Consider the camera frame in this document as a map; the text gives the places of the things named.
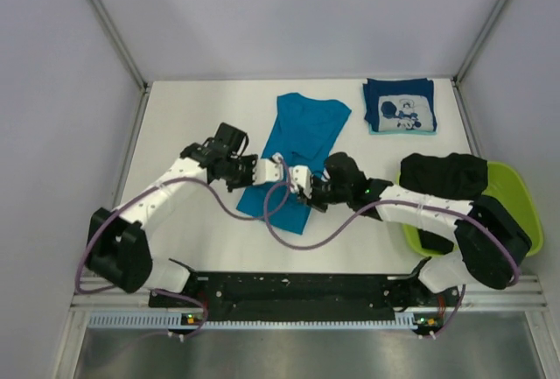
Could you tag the aluminium corner frame post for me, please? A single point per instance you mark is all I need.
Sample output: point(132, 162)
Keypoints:
point(117, 42)
point(484, 33)

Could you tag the black t-shirt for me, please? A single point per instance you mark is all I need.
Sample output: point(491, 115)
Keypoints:
point(454, 177)

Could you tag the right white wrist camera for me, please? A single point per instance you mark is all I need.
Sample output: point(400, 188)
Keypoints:
point(301, 180)

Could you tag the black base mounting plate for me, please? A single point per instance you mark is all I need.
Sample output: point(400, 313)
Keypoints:
point(294, 297)

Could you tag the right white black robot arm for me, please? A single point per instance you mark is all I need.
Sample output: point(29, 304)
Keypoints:
point(489, 244)

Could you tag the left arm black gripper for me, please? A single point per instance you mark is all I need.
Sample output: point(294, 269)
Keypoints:
point(250, 163)

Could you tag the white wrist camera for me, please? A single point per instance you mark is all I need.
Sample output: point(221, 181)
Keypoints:
point(269, 170)
point(301, 180)

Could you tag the left aluminium corner frame post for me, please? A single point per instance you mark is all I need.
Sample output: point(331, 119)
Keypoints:
point(117, 42)

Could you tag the navy cartoon print folded shirt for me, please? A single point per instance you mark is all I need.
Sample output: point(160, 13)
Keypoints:
point(400, 104)

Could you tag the lime green plastic basin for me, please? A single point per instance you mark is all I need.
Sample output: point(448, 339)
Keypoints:
point(507, 186)

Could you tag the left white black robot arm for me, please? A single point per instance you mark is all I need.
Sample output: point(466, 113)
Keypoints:
point(121, 244)

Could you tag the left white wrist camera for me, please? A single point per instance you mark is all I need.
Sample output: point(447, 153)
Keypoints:
point(269, 170)

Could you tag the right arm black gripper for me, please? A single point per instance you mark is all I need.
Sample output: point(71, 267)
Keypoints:
point(313, 201)

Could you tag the teal blue t-shirt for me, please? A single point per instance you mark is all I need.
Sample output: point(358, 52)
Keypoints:
point(304, 133)

